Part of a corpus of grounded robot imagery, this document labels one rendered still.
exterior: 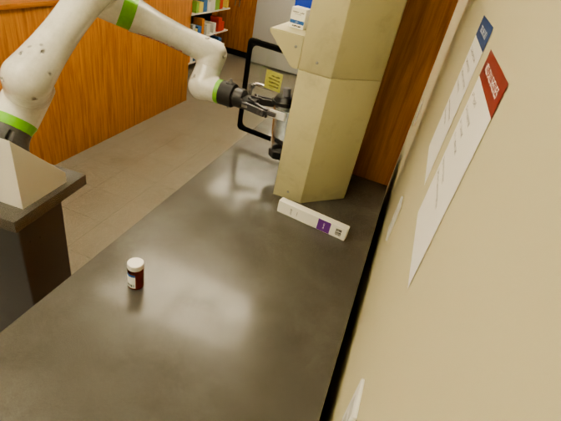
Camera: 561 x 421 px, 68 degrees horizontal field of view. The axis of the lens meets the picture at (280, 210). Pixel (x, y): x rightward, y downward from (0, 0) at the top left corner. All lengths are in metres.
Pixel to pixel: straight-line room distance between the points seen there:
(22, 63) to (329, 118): 0.90
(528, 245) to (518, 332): 0.05
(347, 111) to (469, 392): 1.24
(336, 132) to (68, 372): 1.04
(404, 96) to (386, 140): 0.19
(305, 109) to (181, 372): 0.88
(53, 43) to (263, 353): 1.01
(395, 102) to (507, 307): 1.51
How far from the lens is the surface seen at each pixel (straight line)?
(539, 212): 0.26
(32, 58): 1.36
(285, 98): 1.55
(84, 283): 1.17
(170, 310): 1.09
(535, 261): 0.24
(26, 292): 1.73
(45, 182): 1.49
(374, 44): 1.41
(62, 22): 1.41
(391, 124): 1.75
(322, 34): 1.34
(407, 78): 1.70
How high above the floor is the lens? 1.76
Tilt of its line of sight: 33 degrees down
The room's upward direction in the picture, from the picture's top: 12 degrees clockwise
